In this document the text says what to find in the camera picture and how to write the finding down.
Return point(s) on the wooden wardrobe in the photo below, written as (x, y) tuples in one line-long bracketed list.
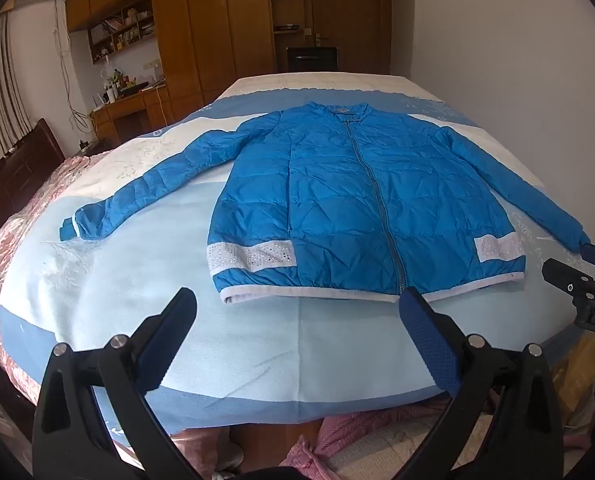
[(212, 35)]

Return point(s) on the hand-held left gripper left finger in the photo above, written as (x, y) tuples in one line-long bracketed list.
[(165, 340)]

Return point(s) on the dark nightstand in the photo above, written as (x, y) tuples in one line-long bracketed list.
[(93, 147)]

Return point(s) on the pink floral quilt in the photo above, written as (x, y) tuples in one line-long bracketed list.
[(22, 220)]

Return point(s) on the wooden door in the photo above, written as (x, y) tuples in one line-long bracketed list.
[(352, 5)]

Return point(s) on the wooden open shelf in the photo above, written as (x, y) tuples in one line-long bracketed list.
[(288, 10)]

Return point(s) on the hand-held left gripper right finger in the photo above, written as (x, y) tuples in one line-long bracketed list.
[(430, 345)]

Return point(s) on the beige curtain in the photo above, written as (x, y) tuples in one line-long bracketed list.
[(7, 90)]

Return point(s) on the wooden desk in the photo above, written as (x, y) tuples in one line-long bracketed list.
[(132, 110)]

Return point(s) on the bed with blue-white blanket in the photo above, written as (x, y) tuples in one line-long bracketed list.
[(177, 270)]

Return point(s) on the black chair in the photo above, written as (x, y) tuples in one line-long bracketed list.
[(312, 59)]

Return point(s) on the dark wooden headboard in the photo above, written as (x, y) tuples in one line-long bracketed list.
[(22, 170)]

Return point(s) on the wooden wall cabinet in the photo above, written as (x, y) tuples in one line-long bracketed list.
[(107, 0)]

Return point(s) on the blue quilted jacket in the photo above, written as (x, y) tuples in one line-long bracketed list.
[(357, 195)]

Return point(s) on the pink checked cloth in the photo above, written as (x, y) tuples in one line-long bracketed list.
[(357, 435)]

